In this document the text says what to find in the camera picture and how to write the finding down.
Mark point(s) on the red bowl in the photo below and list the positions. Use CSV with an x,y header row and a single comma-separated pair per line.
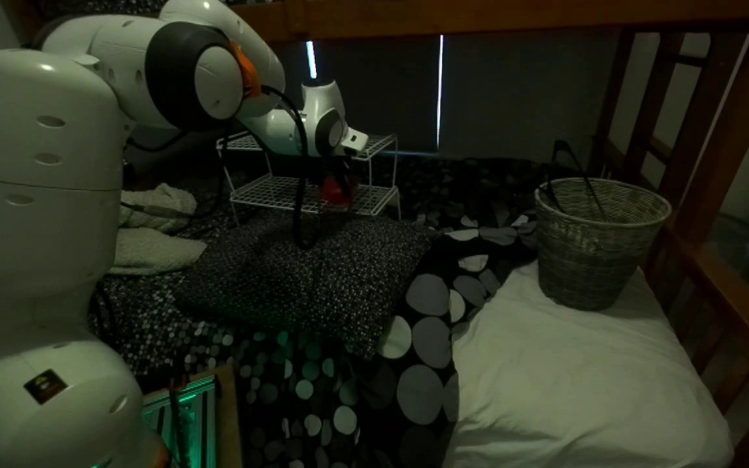
x,y
334,193

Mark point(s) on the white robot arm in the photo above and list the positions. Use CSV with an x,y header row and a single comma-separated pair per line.
x,y
66,112

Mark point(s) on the black speckled pillow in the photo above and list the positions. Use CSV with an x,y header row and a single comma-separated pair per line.
x,y
341,289

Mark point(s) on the black white dotted blanket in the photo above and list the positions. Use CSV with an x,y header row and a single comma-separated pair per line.
x,y
302,398

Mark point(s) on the woven wicker basket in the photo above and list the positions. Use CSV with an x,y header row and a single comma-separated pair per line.
x,y
592,237

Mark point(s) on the white fluffy towel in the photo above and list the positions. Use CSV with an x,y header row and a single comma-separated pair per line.
x,y
149,233

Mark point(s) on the white wire rack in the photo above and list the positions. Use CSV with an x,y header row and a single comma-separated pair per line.
x,y
347,184

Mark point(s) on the wooden bunk bed frame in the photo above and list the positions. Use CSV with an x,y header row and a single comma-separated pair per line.
x,y
700,167

